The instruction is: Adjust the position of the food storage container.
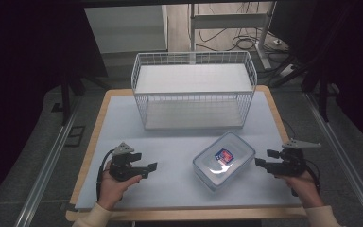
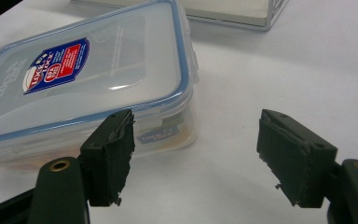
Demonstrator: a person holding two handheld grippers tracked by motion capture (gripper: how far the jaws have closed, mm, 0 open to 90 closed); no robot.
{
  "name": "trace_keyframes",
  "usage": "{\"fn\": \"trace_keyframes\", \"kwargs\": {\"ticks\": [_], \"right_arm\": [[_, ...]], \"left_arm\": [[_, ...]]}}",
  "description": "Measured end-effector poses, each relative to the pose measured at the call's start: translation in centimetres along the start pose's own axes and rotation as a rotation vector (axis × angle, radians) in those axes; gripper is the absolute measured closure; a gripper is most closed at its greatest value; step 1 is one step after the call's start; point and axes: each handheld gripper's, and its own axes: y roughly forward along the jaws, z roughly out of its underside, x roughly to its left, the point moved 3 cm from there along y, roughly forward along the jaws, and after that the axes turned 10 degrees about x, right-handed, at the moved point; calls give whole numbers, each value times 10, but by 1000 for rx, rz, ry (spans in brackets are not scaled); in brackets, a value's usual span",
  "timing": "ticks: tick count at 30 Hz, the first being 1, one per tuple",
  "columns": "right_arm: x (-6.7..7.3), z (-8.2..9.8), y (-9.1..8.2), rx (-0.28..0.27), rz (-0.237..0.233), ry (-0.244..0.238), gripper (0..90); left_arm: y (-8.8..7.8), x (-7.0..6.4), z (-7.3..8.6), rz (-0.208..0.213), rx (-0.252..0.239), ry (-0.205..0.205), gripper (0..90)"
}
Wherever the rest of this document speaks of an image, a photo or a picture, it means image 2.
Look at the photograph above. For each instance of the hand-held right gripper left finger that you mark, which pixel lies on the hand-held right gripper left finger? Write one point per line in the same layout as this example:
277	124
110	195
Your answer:
105	161

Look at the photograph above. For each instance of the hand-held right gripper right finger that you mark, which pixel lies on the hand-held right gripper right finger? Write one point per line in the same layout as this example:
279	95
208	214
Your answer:
295	155

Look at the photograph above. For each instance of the clear plastic lidded container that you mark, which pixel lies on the clear plastic lidded container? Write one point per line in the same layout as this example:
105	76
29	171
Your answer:
84	84

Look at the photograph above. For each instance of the clear rectangular tray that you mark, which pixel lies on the clear rectangular tray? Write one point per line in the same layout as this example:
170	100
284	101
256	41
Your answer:
230	12

